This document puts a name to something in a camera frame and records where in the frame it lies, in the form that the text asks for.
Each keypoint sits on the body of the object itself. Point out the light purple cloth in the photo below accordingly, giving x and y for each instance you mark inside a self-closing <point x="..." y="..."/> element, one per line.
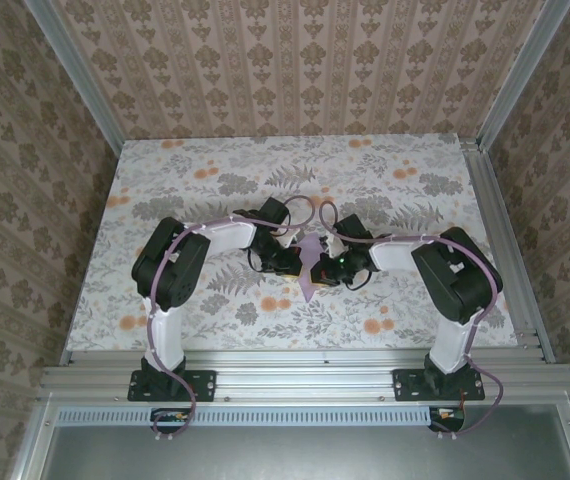
<point x="310" y="260"/>

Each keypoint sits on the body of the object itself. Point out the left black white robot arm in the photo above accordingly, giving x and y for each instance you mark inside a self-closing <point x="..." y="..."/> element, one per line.
<point x="170" y="280"/>

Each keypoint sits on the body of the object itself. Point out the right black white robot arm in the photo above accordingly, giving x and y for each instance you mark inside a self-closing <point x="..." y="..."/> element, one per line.
<point x="455" y="285"/>

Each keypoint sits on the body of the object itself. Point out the steel sheet panel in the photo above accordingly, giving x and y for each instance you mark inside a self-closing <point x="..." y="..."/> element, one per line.
<point x="305" y="455"/>

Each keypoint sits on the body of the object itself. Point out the wide aluminium base beam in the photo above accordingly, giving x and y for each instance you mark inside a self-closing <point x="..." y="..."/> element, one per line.
<point x="305" y="380"/>

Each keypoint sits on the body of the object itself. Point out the black power connector box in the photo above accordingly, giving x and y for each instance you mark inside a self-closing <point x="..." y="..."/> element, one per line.
<point x="167" y="420"/>
<point x="452" y="422"/>

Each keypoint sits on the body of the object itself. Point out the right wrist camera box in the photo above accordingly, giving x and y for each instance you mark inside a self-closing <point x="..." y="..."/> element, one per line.
<point x="333" y="245"/>

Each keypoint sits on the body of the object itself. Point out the aluminium table edge rail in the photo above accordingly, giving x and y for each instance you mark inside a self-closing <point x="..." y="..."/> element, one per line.
<point x="305" y="356"/>

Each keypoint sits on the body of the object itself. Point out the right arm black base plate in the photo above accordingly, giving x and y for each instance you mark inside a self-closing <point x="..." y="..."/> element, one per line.
<point x="405" y="387"/>

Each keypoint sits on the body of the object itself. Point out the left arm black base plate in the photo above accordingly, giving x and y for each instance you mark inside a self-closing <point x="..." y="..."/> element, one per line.
<point x="205" y="387"/>

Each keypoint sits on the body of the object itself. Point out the aluminium side rail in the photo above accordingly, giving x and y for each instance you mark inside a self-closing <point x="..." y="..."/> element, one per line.
<point x="492" y="200"/>

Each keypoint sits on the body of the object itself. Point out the aluminium corner post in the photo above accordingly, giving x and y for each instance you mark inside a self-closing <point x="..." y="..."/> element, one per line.
<point x="83" y="87"/>
<point x="520" y="75"/>

